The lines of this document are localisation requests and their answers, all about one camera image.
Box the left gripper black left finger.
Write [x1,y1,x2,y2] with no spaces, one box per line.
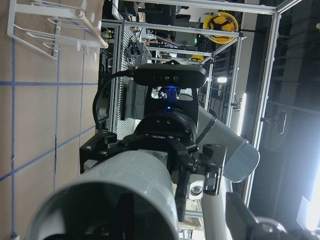
[84,193,135,240]

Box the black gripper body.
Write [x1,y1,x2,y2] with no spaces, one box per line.
[79,87,224,222]

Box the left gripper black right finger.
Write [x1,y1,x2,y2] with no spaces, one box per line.
[225,192,320,240]

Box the white plastic cup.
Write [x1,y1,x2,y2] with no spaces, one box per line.
[27,150,179,240]

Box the yellow hard hat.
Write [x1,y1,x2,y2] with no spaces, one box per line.
[202,11,239,44]

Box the wooden rack dowel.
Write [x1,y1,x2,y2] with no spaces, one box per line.
[75,9,109,49]

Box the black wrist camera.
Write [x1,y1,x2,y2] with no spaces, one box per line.
[133,61,208,89]

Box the black camera cable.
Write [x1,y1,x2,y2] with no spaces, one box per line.
[91,69,137,132]

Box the white wire cup rack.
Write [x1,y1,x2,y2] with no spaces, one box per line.
[7,0,105,60]

